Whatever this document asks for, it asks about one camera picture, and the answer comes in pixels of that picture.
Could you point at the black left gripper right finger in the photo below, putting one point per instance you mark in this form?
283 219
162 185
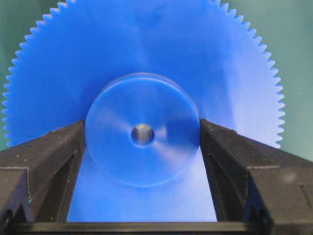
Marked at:
246 176

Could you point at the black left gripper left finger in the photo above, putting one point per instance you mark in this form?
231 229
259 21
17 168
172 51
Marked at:
38 177

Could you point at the large blue plastic gear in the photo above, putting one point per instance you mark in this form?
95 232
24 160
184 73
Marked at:
142 73

